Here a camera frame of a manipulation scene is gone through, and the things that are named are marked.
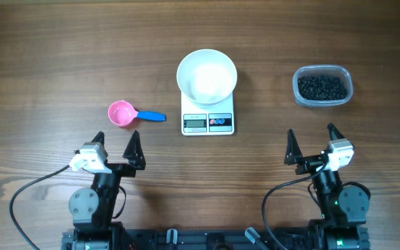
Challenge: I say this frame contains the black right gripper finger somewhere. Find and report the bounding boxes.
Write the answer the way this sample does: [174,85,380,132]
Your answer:
[284,129,303,165]
[327,123,345,140]

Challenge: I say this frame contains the pink scoop blue handle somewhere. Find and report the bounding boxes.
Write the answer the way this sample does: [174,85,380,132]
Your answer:
[108,100,167,127]

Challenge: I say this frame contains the black beans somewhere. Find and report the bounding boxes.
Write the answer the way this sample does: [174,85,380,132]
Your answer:
[298,75,348,101]

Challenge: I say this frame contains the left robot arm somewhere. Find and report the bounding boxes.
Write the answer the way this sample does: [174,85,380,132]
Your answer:
[61,131,146,250]

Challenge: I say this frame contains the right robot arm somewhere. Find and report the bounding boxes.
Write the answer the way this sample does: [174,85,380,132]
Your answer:
[278,124,371,249]

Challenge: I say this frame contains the white digital kitchen scale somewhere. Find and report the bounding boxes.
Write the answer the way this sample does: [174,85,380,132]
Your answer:
[181,94,235,136]

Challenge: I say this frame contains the white bowl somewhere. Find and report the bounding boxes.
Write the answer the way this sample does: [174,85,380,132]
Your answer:
[176,49,238,106]

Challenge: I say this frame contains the clear plastic container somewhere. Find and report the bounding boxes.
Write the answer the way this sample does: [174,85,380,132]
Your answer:
[292,65,353,108]

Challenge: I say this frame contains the black right camera cable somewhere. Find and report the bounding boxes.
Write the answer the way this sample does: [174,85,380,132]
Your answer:
[261,161,329,250]

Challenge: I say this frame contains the black camera cable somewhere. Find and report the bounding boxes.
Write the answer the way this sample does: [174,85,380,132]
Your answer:
[9,164,72,250]
[261,161,329,250]

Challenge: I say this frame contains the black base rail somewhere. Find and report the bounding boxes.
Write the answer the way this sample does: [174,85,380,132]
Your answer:
[60,227,371,250]

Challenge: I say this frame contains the black left camera cable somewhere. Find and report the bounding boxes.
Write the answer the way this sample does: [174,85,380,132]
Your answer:
[9,164,72,250]

